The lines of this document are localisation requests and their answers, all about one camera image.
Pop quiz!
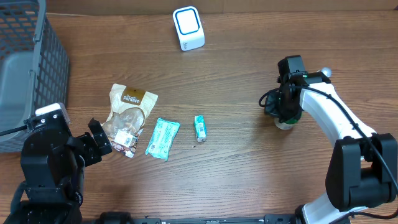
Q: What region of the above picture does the white barcode scanner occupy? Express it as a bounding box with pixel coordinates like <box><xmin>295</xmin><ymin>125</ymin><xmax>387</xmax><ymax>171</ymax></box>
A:
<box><xmin>172</xmin><ymin>6</ymin><xmax>205</xmax><ymax>52</ymax></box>

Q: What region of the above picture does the yellow oil bottle silver cap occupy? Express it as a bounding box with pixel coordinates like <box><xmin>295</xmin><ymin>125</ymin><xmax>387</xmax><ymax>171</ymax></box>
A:
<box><xmin>318</xmin><ymin>67</ymin><xmax>332</xmax><ymax>78</ymax></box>

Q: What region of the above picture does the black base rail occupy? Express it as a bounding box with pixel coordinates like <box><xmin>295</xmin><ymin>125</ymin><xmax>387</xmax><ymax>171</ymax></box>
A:
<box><xmin>82</xmin><ymin>212</ymin><xmax>305</xmax><ymax>224</ymax></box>

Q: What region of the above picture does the brown labelled food package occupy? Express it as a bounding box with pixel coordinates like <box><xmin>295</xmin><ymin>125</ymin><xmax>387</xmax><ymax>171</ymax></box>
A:
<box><xmin>102</xmin><ymin>83</ymin><xmax>158</xmax><ymax>158</ymax></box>

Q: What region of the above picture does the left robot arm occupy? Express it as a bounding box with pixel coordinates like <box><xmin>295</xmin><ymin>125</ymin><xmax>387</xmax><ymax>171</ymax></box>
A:
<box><xmin>6</xmin><ymin>116</ymin><xmax>112</xmax><ymax>223</ymax></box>

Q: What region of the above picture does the grey plastic mesh basket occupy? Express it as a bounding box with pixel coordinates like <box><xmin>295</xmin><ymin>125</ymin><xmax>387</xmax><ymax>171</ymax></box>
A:
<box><xmin>0</xmin><ymin>0</ymin><xmax>70</xmax><ymax>154</ymax></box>

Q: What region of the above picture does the teal tissue pack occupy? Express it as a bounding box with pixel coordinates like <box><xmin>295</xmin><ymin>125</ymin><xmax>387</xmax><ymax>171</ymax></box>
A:
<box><xmin>193</xmin><ymin>115</ymin><xmax>207</xmax><ymax>142</ymax></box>

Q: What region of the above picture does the green lid white jar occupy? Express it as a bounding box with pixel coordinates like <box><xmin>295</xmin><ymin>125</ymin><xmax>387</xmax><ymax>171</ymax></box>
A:
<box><xmin>274</xmin><ymin>117</ymin><xmax>300</xmax><ymax>130</ymax></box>

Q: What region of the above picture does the white green snack package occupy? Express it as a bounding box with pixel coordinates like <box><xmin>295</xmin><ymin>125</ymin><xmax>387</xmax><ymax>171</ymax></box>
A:
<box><xmin>146</xmin><ymin>118</ymin><xmax>180</xmax><ymax>161</ymax></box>

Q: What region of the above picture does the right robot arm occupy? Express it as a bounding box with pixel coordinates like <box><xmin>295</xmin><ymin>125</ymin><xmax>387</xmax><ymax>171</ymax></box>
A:
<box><xmin>259</xmin><ymin>55</ymin><xmax>397</xmax><ymax>224</ymax></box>

